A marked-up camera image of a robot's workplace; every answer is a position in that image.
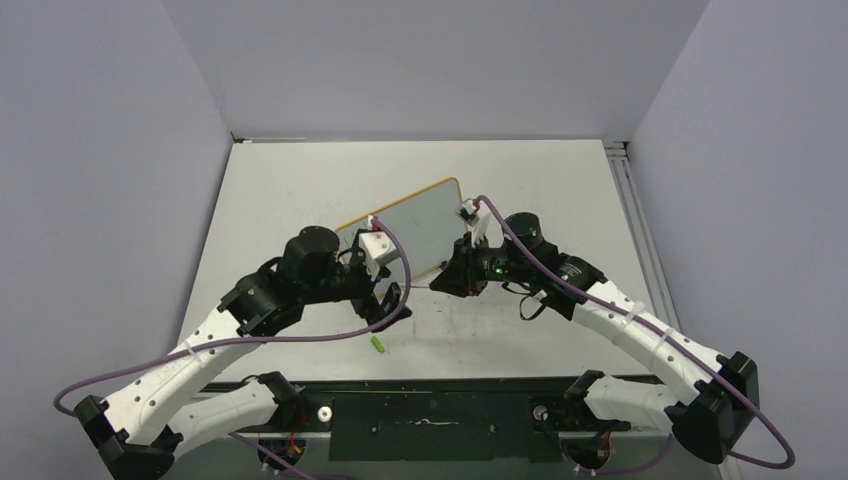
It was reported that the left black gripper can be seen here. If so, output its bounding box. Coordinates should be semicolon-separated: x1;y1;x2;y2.
300;249;411;330

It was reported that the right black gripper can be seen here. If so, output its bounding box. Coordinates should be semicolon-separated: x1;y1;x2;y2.
430;232;532;298

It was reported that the green marker cap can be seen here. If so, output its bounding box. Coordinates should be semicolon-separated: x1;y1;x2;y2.
370;335;386;354

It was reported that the yellow framed whiteboard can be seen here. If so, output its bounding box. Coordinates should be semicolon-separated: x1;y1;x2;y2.
371;177;467;281

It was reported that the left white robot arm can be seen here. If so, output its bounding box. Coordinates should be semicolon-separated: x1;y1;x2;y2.
73;221;410;479

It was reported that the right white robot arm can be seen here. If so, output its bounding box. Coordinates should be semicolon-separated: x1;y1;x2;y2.
429;211;759;464

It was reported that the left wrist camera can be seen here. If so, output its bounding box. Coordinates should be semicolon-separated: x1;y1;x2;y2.
355;229;401;281

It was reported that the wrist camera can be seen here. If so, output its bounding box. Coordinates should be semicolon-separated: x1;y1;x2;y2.
456;198;491;247
355;229;401;281

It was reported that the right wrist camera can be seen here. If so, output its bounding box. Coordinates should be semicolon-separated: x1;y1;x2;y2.
456;198;491;247

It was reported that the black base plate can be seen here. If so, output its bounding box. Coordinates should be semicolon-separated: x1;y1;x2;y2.
198;374;637;465

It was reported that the aluminium rail frame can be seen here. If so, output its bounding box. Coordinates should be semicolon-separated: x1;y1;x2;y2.
603;141;681;330

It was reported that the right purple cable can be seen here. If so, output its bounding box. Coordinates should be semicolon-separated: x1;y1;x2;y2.
473;194;796;472

